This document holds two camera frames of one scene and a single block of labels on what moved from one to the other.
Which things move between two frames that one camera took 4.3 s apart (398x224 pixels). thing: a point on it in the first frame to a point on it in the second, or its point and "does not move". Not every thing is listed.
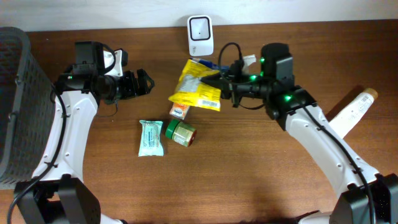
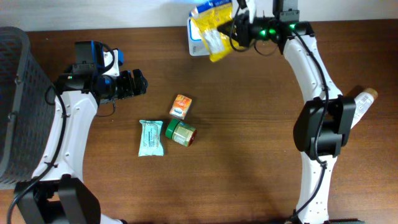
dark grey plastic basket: [27, 109] does not move
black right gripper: [227, 86] to [232, 32]
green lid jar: [181, 132] does not move
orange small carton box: [179, 110] does not move
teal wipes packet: [150, 144] does not move
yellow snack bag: [190, 90] to [207, 18]
